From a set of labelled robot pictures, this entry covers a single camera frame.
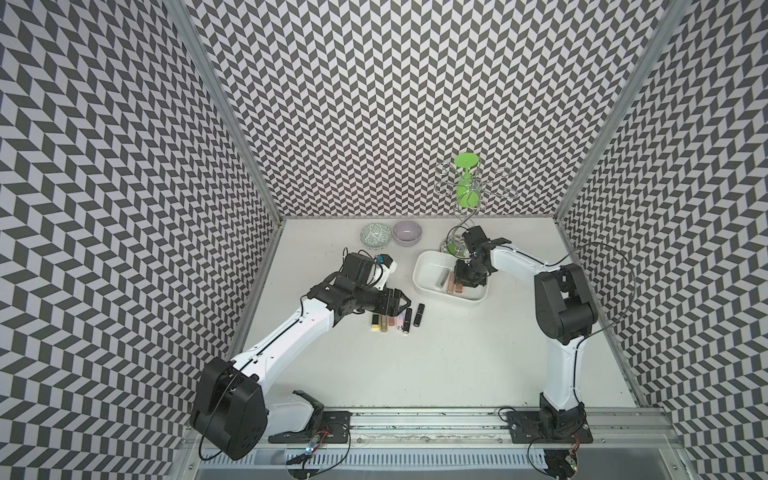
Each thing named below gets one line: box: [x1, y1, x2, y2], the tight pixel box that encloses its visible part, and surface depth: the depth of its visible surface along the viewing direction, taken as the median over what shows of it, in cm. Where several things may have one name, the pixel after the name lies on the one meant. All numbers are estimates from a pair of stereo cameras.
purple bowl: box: [392, 220, 423, 247], surface depth 110 cm
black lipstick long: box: [403, 308, 413, 334], surface depth 93 cm
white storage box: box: [412, 250, 490, 302], surface depth 101 cm
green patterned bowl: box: [360, 223, 392, 248], surface depth 113 cm
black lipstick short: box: [413, 303, 425, 327], surface depth 93 cm
